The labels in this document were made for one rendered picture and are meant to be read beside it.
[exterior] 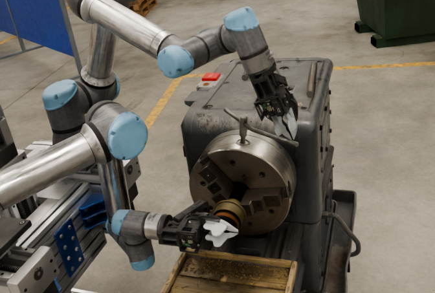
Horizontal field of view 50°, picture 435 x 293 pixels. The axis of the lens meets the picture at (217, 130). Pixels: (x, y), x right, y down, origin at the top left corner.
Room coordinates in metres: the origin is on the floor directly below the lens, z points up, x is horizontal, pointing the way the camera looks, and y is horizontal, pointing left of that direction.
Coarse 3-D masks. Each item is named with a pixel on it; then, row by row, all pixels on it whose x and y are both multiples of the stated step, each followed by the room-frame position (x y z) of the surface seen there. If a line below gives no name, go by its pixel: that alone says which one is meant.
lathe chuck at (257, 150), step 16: (224, 144) 1.21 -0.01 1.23; (256, 144) 1.20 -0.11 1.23; (224, 160) 1.18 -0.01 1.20; (240, 160) 1.16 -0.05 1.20; (256, 160) 1.14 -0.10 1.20; (272, 160) 1.15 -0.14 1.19; (192, 176) 1.22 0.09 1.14; (240, 176) 1.16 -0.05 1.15; (256, 176) 1.15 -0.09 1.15; (272, 176) 1.13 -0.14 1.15; (288, 176) 1.15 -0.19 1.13; (192, 192) 1.22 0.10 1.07; (208, 192) 1.20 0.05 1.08; (240, 192) 1.24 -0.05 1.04; (272, 208) 1.13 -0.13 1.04; (288, 208) 1.11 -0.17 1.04; (256, 224) 1.15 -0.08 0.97; (272, 224) 1.13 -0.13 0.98
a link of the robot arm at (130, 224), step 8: (120, 216) 1.09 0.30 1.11; (128, 216) 1.09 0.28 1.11; (136, 216) 1.08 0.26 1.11; (144, 216) 1.08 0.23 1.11; (112, 224) 1.09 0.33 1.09; (120, 224) 1.07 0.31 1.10; (128, 224) 1.07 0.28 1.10; (136, 224) 1.06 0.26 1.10; (120, 232) 1.07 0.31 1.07; (128, 232) 1.06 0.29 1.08; (136, 232) 1.05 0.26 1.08; (128, 240) 1.07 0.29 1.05; (136, 240) 1.06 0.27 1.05; (144, 240) 1.07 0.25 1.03
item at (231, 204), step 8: (224, 200) 1.09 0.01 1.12; (232, 200) 1.10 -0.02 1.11; (216, 208) 1.08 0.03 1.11; (224, 208) 1.06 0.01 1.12; (232, 208) 1.06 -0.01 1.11; (240, 208) 1.07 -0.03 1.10; (224, 216) 1.03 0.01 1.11; (232, 216) 1.03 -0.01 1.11; (240, 216) 1.05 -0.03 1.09; (232, 224) 1.02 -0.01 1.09; (240, 224) 1.04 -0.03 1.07
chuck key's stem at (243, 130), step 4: (240, 116) 1.20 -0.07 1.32; (244, 116) 1.20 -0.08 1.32; (240, 120) 1.19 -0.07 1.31; (244, 120) 1.19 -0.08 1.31; (240, 124) 1.19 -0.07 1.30; (240, 128) 1.19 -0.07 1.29; (244, 128) 1.19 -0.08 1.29; (240, 132) 1.19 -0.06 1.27; (244, 132) 1.19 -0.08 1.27; (244, 136) 1.19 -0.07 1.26; (240, 140) 1.20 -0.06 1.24; (244, 140) 1.20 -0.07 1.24
